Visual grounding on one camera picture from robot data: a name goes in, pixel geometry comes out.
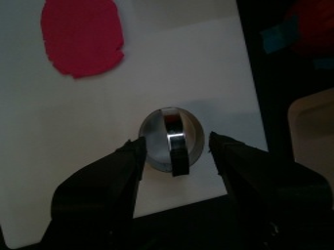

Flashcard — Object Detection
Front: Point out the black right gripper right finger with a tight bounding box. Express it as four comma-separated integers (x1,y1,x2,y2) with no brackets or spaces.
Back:
207,131,334,250

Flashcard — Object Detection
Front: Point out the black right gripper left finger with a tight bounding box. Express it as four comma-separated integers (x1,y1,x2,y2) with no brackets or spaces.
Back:
39,136,149,250

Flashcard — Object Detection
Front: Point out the beige wooden drawer box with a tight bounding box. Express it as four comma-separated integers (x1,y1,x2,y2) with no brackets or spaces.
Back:
288,87,334,189

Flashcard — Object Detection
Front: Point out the red bowl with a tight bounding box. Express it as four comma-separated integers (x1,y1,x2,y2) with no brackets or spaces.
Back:
285,0,334,58

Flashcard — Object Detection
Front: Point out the white cutting board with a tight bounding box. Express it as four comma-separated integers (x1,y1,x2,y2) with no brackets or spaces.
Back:
0,0,270,250

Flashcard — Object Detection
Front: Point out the blue tape strip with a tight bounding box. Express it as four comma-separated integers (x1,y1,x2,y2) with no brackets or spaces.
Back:
260,16,302,55

